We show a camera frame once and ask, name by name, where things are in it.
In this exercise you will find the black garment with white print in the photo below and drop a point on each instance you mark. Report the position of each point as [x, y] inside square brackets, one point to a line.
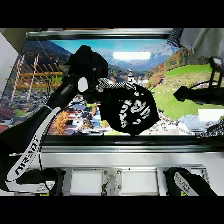
[113, 111]

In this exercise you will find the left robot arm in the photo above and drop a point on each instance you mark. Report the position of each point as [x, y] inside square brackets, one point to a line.
[23, 133]

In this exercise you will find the black and white checked garment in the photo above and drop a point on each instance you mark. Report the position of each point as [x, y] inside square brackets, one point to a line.
[218, 128]
[175, 36]

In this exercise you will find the pale grey garment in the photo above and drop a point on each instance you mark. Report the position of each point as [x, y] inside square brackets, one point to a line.
[203, 41]

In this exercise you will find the silver frame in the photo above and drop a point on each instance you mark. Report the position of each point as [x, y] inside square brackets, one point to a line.
[133, 156]

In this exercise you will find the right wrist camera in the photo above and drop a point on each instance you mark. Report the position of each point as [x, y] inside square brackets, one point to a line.
[216, 63]

